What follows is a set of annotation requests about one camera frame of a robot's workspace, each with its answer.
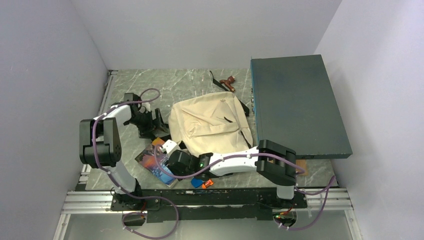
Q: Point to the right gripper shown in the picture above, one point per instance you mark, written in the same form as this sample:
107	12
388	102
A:
175	172

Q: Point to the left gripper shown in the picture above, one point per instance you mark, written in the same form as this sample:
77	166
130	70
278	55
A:
153	125

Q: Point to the blue Jane Eyre book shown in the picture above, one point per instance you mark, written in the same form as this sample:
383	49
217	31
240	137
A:
157	167

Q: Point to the beige canvas backpack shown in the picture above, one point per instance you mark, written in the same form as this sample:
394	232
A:
203	115

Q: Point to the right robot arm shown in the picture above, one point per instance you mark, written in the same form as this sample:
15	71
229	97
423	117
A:
271	160

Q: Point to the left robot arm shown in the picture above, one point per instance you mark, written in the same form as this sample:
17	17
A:
100	144

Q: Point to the blue eraser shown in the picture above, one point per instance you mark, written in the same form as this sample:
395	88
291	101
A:
196	183

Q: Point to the orange pencil sharpener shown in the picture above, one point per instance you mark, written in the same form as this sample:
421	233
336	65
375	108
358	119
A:
207	184

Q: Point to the wooden board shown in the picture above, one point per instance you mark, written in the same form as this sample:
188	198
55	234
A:
303	164

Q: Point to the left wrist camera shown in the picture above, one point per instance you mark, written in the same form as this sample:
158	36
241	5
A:
144	107

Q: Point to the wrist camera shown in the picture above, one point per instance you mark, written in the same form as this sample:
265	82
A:
144	107
169	147

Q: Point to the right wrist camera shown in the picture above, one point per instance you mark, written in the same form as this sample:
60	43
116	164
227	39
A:
169	147

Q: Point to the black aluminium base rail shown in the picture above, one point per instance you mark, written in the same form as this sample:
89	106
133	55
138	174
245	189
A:
206	204

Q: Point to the dark network switch box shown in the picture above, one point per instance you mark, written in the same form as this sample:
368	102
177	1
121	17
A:
295	106

